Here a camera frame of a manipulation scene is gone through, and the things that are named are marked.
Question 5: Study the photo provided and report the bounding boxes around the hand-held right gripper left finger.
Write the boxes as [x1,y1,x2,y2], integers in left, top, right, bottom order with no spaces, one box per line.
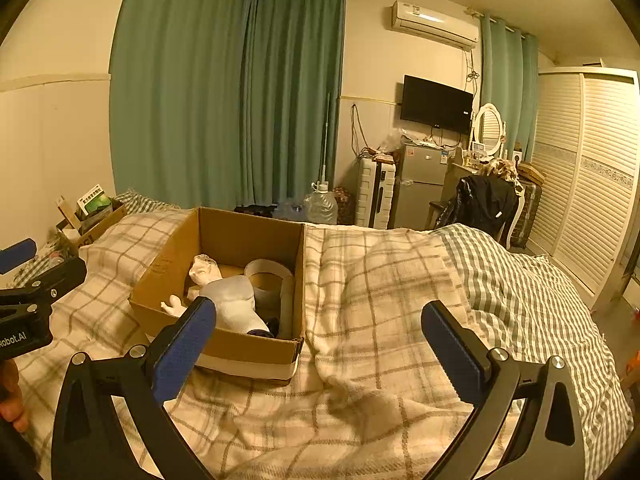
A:
[50,296,217,480]

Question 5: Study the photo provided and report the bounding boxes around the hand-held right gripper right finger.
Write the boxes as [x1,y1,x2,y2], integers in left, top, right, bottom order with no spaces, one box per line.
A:
[421,301,586,480]

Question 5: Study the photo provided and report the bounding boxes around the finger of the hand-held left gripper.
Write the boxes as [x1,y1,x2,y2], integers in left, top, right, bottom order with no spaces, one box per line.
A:
[0,238,38,276]
[0,256,88,320]

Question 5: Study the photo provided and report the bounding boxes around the large cardboard box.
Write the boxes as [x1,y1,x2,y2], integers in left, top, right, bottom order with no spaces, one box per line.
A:
[129,206,307,387]

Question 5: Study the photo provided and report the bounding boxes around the white sock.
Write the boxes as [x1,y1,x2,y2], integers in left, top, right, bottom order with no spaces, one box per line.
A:
[197,276,271,333]

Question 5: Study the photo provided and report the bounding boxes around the dark cloth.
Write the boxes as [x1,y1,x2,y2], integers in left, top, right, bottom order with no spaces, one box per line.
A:
[247,317,278,339]

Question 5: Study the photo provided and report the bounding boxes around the white tape roll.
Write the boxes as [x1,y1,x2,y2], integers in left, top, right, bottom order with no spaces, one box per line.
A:
[243,258,296,339]

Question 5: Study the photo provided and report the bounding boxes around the person's left hand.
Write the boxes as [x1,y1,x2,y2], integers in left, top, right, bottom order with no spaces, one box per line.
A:
[0,360,33,433]

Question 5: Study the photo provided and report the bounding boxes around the narrow tan carton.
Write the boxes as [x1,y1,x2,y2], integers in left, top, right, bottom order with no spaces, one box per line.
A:
[56,195,83,233]

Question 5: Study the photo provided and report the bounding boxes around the small cardboard box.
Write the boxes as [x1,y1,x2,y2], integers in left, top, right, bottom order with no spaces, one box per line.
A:
[56,199,128,248]

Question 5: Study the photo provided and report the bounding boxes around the green and white carton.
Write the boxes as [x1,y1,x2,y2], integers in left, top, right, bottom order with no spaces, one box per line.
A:
[76,183,112,216]

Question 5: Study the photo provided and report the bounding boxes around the beige plaid blanket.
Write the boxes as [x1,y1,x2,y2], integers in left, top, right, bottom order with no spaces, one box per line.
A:
[15,209,521,480]

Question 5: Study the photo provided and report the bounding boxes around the green checked bed sheet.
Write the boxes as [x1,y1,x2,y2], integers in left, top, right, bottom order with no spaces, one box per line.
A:
[114,191,636,480]

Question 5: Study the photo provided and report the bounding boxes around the white chair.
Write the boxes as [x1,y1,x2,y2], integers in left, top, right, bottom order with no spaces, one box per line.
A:
[429,175,526,249]

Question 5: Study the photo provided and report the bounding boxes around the black jacket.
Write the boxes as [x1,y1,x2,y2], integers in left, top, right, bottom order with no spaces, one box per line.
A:
[439,175,518,241]

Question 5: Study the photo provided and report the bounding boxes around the brown woven case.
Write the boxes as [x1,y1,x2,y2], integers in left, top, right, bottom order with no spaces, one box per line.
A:
[510,162,546,248]

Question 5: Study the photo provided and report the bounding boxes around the grey fridge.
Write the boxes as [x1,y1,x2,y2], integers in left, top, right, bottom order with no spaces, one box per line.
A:
[391,142,451,231]

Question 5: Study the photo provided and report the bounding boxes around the white suitcase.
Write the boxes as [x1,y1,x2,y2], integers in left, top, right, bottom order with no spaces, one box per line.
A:
[356,156,398,228]

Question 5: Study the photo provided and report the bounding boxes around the floral bag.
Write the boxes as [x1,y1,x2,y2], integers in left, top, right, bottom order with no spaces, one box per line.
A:
[332,187,357,226]

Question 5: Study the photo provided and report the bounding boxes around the white dressing table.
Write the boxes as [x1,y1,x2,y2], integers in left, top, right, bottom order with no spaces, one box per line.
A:
[450,160,493,196]

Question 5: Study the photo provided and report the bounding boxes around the tan cloth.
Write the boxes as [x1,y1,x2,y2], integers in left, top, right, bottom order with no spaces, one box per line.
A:
[487,157,521,183]

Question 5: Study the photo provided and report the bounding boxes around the large water jug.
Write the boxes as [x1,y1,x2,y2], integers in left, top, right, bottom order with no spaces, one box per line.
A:
[304,182,338,226]

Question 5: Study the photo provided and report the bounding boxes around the white louvered wardrobe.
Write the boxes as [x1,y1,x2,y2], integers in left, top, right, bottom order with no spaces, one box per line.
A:
[525,66,640,311]

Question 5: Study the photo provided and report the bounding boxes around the clear plastic bag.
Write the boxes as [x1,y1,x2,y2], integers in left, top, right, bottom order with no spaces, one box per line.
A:
[377,130,416,158]

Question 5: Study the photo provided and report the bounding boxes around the green curtain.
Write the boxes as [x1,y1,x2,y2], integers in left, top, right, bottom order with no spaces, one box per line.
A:
[109,0,251,211]
[240,0,347,211]
[479,14,540,153]

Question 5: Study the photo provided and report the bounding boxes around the oval white mirror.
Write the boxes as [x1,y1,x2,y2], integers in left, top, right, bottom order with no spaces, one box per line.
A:
[472,103,505,157]

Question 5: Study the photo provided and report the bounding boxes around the white air conditioner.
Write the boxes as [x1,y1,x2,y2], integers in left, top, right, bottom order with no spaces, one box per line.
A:
[385,1,480,51]

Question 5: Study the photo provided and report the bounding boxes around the wall cables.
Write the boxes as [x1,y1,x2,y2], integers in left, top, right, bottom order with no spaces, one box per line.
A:
[350,104,374,159]

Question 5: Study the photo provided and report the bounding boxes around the black wall television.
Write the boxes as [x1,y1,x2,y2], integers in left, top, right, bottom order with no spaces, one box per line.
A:
[401,75,475,136]

